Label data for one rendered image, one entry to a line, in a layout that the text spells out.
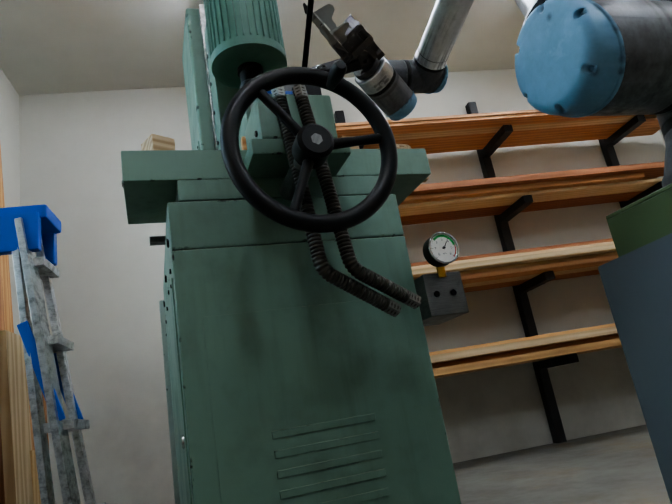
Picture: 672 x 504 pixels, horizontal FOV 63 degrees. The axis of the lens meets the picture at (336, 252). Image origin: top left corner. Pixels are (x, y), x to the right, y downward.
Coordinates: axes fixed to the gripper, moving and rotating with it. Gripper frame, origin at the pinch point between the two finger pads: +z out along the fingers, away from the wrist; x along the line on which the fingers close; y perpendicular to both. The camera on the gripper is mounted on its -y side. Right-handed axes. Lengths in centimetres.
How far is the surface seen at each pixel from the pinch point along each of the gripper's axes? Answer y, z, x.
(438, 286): -14, -28, 60
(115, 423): -229, -114, -75
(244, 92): -14.0, 17.1, 42.9
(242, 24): -11.9, 8.9, -1.4
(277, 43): -9.2, 1.0, 0.4
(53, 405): -118, -15, 20
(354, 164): -12.0, -12.9, 35.4
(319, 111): -9.2, 1.2, 35.5
